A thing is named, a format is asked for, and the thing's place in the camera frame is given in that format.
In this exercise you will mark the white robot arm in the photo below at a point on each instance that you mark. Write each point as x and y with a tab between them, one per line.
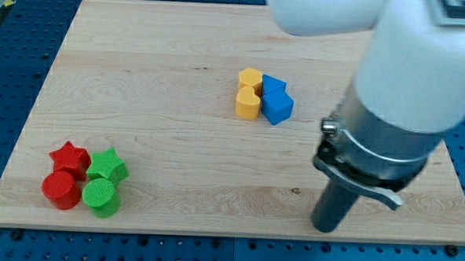
413	73

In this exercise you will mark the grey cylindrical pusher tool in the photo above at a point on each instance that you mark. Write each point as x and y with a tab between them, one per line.
332	206

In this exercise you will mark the yellow heart block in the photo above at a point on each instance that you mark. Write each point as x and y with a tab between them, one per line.
247	103

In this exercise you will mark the red cylinder block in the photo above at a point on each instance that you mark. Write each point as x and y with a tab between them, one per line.
62	190

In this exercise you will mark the blue cube block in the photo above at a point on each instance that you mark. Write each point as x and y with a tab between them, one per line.
277	106

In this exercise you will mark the green star block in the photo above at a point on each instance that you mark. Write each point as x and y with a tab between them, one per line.
108	165

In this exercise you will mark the green cylinder block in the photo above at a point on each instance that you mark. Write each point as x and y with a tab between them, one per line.
101	197

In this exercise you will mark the yellow hexagon block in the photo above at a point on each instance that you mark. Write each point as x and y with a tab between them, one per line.
251	77

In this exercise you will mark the light wooden board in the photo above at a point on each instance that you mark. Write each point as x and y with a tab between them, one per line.
158	82

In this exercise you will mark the red star block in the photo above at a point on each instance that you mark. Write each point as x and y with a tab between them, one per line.
71	159

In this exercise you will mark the blue triangle block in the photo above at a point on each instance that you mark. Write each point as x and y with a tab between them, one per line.
270	83

